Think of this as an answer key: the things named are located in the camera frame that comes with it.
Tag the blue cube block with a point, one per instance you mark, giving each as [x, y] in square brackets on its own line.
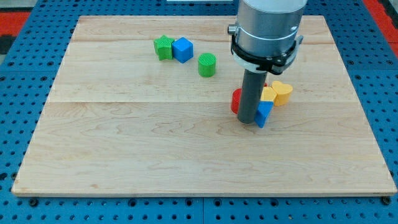
[182, 50]

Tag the yellow heart block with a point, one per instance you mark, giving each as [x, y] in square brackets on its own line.
[283, 92]

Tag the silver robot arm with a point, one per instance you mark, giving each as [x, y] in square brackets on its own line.
[264, 36]

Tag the blue triangle block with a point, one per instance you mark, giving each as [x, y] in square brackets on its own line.
[263, 111]

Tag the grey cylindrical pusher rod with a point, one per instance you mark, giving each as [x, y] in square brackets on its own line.
[253, 84]

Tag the green cylinder block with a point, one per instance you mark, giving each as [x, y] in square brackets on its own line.
[207, 65]

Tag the red cylinder block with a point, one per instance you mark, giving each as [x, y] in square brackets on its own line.
[235, 100]

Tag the wooden board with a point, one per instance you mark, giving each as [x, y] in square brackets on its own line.
[119, 122]

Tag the yellow pentagon block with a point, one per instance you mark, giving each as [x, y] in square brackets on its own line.
[268, 94]

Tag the green star block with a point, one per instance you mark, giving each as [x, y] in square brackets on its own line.
[163, 47]

